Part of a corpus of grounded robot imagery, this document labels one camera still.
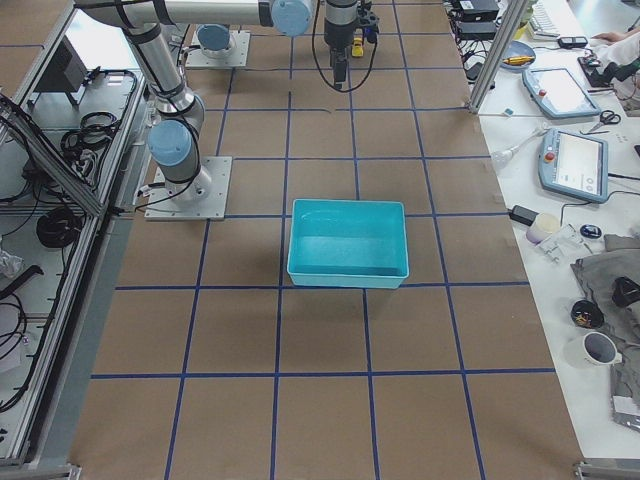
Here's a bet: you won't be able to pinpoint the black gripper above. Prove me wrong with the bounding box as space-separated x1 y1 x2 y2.
328 38 349 83
357 5 379 42

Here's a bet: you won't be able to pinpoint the yellow beetle toy car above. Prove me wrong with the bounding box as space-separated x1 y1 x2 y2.
351 36 364 58

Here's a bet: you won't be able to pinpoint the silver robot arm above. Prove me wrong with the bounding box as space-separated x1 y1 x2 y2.
196 1 379 51
74 1 377 208

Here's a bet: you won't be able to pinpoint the blue plate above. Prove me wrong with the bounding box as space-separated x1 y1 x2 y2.
500 41 536 71

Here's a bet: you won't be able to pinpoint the yellow toy on plate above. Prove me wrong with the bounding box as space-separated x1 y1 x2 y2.
502 55 535 66

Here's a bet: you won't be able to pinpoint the teal plastic bin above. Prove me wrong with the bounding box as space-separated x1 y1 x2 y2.
287 199 410 289

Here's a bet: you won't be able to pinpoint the far teach pendant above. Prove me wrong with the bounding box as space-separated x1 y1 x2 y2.
522 68 601 119

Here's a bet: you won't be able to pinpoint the teach pendant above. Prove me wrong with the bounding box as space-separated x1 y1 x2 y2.
538 128 609 204
522 68 601 119

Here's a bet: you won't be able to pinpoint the black power adapter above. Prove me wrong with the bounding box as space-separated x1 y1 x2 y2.
508 205 539 227

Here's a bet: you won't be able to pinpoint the near teach pendant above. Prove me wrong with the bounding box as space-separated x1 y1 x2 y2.
538 128 609 204

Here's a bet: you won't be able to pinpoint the scissors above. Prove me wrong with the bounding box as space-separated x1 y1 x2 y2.
584 110 621 135

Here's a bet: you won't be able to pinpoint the white purple cup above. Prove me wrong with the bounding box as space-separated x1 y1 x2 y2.
525 213 560 244

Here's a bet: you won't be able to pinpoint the grey cloth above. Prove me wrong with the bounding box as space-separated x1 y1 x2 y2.
571 235 639 431

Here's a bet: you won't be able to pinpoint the small black bowl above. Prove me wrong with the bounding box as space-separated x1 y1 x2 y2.
570 299 604 329

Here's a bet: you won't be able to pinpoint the white mug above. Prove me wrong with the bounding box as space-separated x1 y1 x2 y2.
563 331 622 369

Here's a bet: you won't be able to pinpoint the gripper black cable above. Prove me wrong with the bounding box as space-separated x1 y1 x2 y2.
311 0 377 92

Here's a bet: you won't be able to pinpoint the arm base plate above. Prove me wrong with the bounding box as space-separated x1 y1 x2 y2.
144 156 232 221
184 30 251 70

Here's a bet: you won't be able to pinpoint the aluminium frame post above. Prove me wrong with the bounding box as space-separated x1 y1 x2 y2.
468 0 528 114

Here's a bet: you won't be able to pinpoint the coiled black cable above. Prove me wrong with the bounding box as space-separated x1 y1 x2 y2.
36 205 81 250

